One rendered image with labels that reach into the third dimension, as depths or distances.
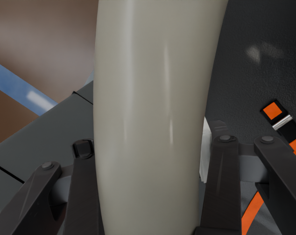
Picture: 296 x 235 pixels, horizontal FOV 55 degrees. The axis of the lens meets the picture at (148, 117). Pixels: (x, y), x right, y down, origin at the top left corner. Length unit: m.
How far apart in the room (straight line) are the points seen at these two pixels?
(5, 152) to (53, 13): 0.77
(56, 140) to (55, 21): 0.69
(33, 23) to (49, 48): 0.10
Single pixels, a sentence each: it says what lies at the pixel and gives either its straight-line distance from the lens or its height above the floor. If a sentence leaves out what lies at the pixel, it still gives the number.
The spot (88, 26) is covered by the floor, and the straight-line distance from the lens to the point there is 1.09.
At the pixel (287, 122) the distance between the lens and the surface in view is 1.12.
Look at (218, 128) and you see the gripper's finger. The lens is 0.17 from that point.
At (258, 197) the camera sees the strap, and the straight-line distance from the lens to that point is 1.27.
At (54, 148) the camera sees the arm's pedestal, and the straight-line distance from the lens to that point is 0.49.
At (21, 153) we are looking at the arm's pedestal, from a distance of 0.45.
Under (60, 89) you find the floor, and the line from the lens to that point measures 1.16.
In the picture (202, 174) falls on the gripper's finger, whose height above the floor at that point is 0.90.
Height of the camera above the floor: 1.04
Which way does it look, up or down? 70 degrees down
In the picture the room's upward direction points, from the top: 161 degrees counter-clockwise
